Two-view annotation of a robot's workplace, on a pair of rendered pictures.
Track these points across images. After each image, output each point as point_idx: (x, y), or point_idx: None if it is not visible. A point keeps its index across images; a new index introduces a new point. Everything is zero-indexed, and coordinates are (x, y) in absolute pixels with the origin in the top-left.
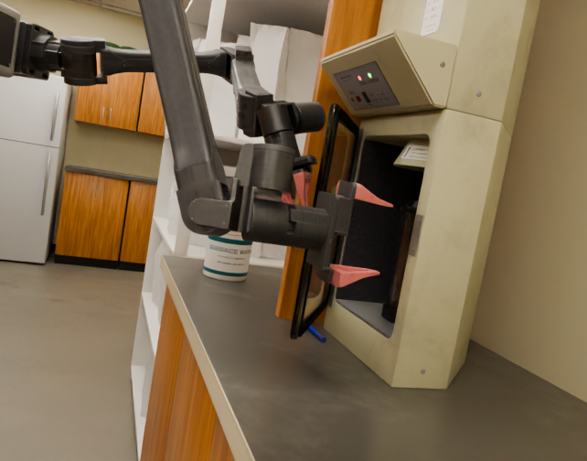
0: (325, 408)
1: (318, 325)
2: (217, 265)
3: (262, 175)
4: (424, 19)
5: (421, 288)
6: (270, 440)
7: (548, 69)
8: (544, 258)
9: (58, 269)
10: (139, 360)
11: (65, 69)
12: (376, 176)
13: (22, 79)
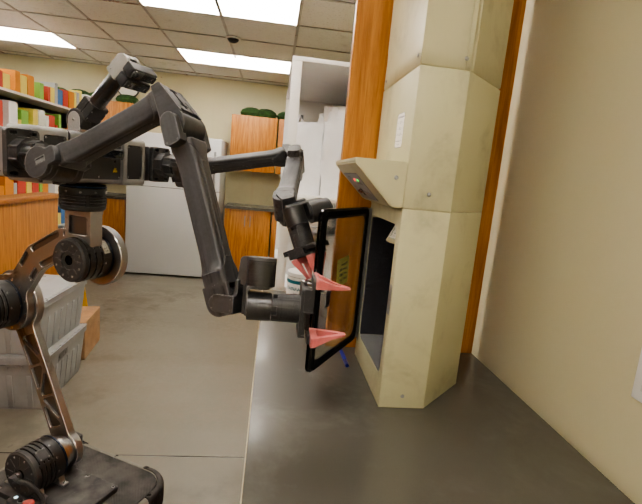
0: (316, 425)
1: (352, 350)
2: None
3: (252, 278)
4: (396, 135)
5: (395, 337)
6: (262, 450)
7: (528, 144)
8: (525, 300)
9: None
10: None
11: (174, 177)
12: (384, 243)
13: None
